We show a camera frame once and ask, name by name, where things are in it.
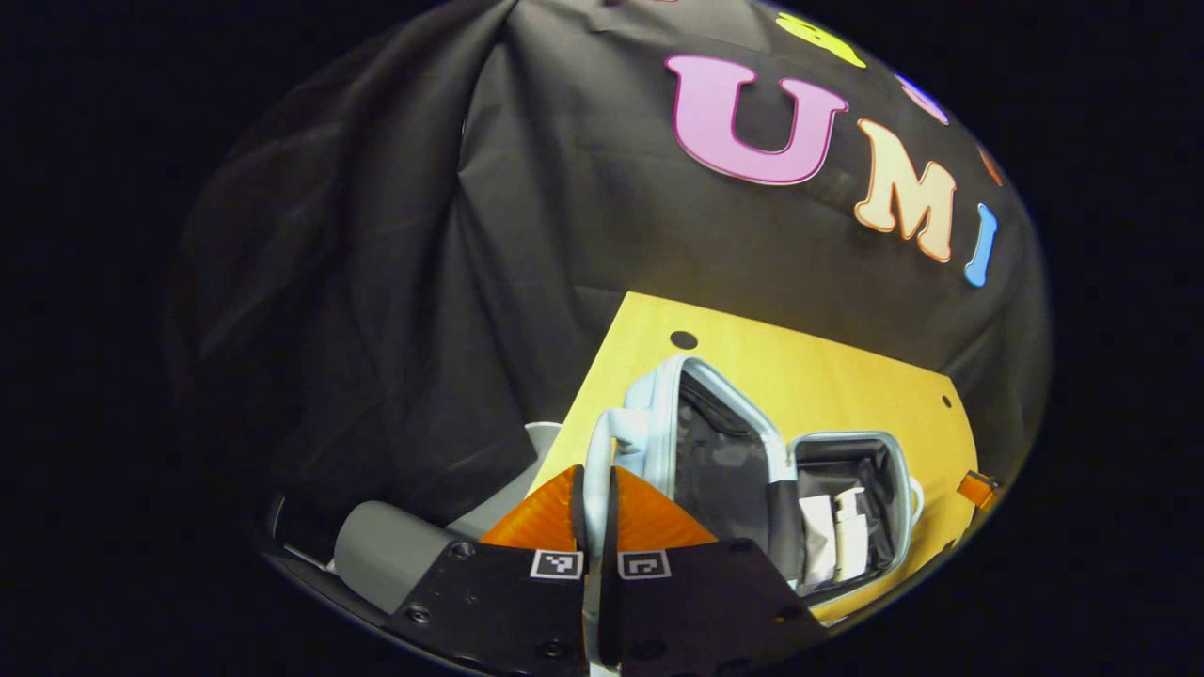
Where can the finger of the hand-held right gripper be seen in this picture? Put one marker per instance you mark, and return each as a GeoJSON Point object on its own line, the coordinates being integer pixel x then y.
{"type": "Point", "coordinates": [976, 489]}

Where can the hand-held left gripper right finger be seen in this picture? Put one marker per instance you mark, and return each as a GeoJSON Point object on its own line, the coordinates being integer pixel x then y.
{"type": "Point", "coordinates": [612, 527]}

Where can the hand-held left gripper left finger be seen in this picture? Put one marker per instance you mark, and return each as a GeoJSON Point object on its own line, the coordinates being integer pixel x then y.
{"type": "Point", "coordinates": [578, 527]}

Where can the light blue suitcase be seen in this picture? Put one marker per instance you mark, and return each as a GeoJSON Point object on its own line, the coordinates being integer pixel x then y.
{"type": "Point", "coordinates": [644, 437]}

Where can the white pump bottle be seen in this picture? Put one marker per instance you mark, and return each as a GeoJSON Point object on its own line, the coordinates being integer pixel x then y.
{"type": "Point", "coordinates": [851, 536]}

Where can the white squeeze tube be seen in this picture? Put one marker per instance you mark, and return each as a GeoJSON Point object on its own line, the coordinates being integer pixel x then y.
{"type": "Point", "coordinates": [816, 541]}

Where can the grey table leg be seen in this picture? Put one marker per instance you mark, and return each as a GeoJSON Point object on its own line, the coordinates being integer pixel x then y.
{"type": "Point", "coordinates": [386, 555]}

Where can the black backdrop cloth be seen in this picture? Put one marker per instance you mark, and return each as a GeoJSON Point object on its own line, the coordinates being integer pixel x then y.
{"type": "Point", "coordinates": [423, 282]}

